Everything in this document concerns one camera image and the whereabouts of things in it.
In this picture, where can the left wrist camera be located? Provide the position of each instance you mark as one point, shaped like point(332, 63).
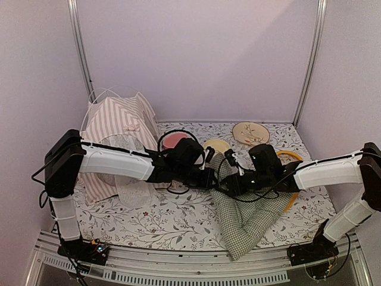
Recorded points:
point(207, 156)

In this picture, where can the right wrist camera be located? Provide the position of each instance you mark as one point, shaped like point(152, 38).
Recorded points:
point(232, 159)

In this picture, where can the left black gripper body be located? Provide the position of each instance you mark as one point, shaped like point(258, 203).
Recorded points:
point(185, 176)

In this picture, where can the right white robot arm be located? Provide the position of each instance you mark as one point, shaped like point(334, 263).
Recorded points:
point(361, 167)

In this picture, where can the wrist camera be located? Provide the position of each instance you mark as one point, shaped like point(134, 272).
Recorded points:
point(207, 156)
point(232, 159)

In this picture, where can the pink striped pet tent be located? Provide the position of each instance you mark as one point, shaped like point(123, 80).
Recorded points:
point(131, 192)

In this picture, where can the green checkered cushion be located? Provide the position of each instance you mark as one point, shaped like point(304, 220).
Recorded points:
point(244, 223)

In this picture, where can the beige bowl behind cushion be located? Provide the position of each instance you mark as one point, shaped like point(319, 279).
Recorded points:
point(250, 133)

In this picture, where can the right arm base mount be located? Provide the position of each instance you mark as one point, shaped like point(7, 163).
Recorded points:
point(320, 248)

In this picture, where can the front aluminium rail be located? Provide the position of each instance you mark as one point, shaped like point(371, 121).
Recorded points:
point(266, 266)

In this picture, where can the floral table mat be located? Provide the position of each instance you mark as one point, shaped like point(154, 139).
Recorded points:
point(189, 222)

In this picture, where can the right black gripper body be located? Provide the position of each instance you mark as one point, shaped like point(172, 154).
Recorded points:
point(262, 180)

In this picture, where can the pink pet bowl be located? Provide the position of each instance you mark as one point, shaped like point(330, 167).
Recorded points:
point(171, 140)

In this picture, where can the cream pet bowl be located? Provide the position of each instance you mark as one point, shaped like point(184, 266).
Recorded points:
point(218, 145)

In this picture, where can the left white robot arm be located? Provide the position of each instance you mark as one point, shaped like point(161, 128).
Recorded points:
point(71, 155)

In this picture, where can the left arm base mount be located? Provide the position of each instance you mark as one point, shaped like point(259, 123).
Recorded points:
point(94, 252)

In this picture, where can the right aluminium frame post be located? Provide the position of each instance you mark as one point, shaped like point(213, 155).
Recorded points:
point(315, 45)

